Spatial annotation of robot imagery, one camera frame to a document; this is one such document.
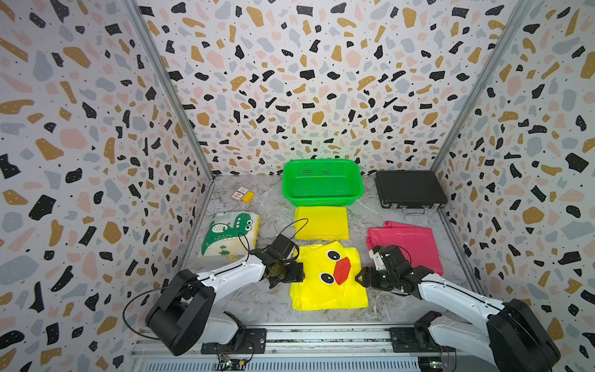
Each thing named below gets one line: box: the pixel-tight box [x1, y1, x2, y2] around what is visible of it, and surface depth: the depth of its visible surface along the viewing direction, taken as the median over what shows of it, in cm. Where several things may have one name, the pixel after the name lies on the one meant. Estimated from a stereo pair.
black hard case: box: [374, 169, 448, 215], surface depth 112 cm
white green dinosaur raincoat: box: [199, 210, 262, 259], surface depth 97 cm
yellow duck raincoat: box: [289, 241, 369, 312], surface depth 87 cm
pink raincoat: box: [365, 220, 444, 276], surface depth 97 cm
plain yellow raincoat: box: [294, 206, 350, 241], surface depth 107 cm
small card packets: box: [230, 186, 256, 204], surface depth 115 cm
